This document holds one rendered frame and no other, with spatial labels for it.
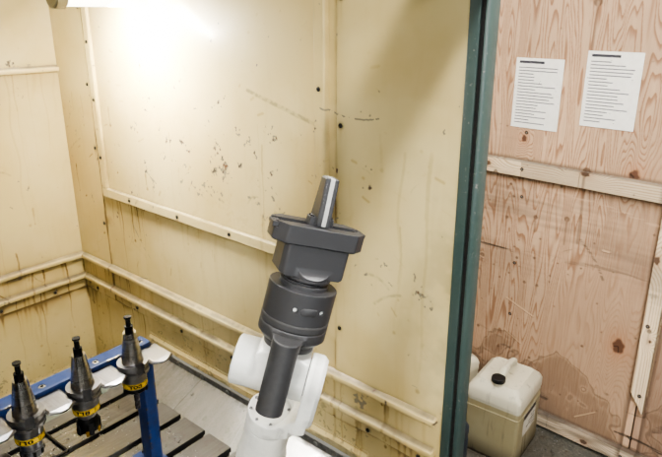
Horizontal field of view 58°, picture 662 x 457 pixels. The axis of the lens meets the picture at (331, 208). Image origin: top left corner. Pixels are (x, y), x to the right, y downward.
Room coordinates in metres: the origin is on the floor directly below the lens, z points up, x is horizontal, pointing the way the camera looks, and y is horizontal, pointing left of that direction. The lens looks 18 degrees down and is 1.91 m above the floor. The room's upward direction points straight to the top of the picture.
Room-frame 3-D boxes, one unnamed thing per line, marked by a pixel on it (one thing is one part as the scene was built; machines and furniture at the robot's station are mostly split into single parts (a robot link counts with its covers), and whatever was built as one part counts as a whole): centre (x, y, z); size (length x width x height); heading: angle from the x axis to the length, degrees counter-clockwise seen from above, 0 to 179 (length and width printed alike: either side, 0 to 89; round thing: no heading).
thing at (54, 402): (0.97, 0.52, 1.21); 0.07 x 0.05 x 0.01; 50
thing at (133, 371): (1.09, 0.41, 1.21); 0.06 x 0.06 x 0.03
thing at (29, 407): (0.92, 0.55, 1.26); 0.04 x 0.04 x 0.07
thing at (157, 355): (1.14, 0.38, 1.21); 0.07 x 0.05 x 0.01; 50
